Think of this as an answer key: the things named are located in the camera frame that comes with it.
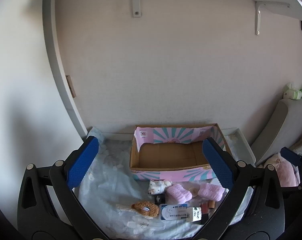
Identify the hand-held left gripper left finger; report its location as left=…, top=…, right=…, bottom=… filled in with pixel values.
left=17, top=135, right=110, bottom=240

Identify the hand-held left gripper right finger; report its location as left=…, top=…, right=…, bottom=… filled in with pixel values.
left=196, top=137, right=285, bottom=240

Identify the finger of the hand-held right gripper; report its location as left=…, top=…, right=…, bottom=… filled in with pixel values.
left=281, top=147, right=302, bottom=165

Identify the pink knitted baby sock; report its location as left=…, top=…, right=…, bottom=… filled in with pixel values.
left=198, top=182, right=224, bottom=202
left=166, top=184, right=192, bottom=204

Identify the pink printed cardboard box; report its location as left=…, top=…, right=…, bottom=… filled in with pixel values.
left=129, top=123, right=233, bottom=182

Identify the clear plastic case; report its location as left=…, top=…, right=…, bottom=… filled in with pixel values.
left=159, top=203, right=194, bottom=221

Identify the small white plush dog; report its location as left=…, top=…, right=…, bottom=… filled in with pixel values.
left=148, top=179, right=172, bottom=196

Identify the beige sock with brown bear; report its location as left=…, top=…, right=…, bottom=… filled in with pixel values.
left=115, top=201, right=159, bottom=219

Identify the white desktop with raised rim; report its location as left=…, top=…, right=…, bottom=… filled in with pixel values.
left=87, top=127, right=257, bottom=167

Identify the pink plush toy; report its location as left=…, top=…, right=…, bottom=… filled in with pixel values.
left=263, top=154, right=301, bottom=188

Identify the beige round pad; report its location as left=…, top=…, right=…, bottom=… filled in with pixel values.
left=187, top=186, right=200, bottom=198

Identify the green white plush toy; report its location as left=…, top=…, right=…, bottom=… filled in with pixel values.
left=284, top=82, right=302, bottom=100

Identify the clear plastic wrapper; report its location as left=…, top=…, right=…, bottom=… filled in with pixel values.
left=126, top=217, right=166, bottom=232

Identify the small wooden wall plate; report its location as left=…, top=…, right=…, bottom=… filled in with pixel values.
left=66, top=75, right=77, bottom=98

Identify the grey curved wall trim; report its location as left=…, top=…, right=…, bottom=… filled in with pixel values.
left=42, top=0, right=89, bottom=140

